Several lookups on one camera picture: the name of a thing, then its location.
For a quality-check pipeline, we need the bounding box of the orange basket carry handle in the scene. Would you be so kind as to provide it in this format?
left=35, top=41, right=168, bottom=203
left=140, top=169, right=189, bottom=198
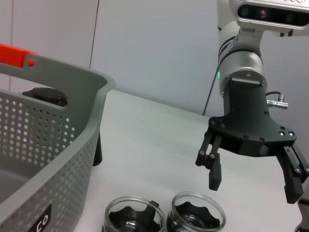
left=0, top=43, right=39, bottom=69

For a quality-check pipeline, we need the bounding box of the grey perforated plastic storage basket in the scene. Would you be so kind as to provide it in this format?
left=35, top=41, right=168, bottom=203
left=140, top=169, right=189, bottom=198
left=0, top=54, right=116, bottom=232

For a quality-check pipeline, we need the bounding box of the glass kettle with black handle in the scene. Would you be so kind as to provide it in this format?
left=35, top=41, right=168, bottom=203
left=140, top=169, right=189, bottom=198
left=21, top=87, right=103, bottom=167

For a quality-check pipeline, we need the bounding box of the glass jar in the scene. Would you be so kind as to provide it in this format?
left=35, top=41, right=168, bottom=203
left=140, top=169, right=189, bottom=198
left=102, top=195, right=167, bottom=232

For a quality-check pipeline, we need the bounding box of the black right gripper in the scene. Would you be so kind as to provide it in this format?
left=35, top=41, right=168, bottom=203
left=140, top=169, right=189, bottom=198
left=195, top=81, right=309, bottom=205

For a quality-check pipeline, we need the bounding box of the right gripper cable with connectors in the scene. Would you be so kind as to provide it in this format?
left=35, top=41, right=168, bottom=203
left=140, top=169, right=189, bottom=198
left=265, top=91, right=290, bottom=110

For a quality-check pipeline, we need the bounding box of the glass teapot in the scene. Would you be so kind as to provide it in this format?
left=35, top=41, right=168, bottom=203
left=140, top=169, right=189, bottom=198
left=166, top=191, right=226, bottom=232

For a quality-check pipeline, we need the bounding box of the thin black hanging cable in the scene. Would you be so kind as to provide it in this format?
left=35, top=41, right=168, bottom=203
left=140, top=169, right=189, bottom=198
left=202, top=36, right=236, bottom=116

